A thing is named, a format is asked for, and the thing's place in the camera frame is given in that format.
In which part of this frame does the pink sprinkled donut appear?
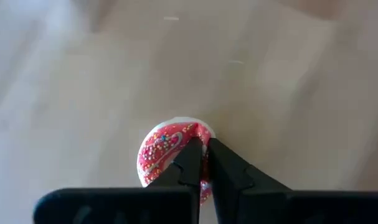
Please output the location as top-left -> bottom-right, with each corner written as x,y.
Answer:
136,116 -> 216,205

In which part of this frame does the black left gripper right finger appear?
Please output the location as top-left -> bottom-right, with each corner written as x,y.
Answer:
207,138 -> 378,224

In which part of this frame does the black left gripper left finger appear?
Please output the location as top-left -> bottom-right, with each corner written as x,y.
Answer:
32,136 -> 205,224

